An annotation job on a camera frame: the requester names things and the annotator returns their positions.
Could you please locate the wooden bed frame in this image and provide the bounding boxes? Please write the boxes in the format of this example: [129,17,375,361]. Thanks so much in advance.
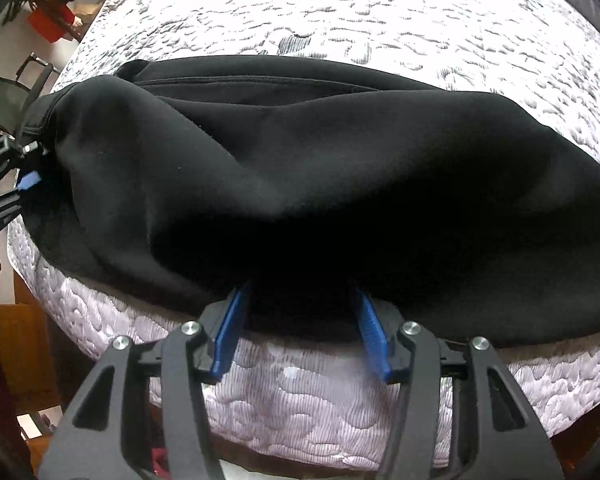
[0,287,63,417]

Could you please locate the black pants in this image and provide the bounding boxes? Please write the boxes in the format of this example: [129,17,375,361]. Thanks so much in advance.
[17,55,600,351]

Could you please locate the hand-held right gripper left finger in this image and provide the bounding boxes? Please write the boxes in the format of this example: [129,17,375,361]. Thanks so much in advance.
[35,282,253,480]

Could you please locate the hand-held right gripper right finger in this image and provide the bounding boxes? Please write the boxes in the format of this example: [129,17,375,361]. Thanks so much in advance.
[350,285,566,480]

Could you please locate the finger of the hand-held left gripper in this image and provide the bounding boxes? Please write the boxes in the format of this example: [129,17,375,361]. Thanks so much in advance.
[0,132,48,186]
[0,170,43,241]

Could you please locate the white quilted mattress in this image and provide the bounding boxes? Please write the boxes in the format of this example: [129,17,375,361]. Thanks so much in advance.
[7,0,600,476]

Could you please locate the dark folding chair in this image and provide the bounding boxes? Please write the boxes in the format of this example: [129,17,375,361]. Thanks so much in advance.
[0,52,56,142]

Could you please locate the maroon clothing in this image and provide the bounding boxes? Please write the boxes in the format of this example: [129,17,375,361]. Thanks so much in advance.
[0,342,37,480]

